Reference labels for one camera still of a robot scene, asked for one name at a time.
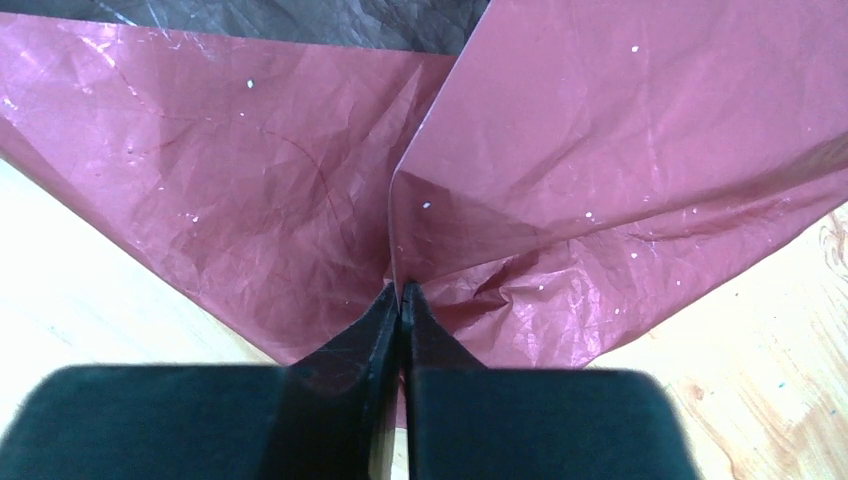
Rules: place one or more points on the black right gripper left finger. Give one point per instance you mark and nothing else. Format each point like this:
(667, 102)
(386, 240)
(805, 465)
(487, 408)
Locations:
(328, 416)

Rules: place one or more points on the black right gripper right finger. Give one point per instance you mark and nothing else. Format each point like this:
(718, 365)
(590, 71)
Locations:
(470, 421)

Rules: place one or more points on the dark red wrapping paper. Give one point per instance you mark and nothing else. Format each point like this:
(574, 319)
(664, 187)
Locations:
(560, 176)

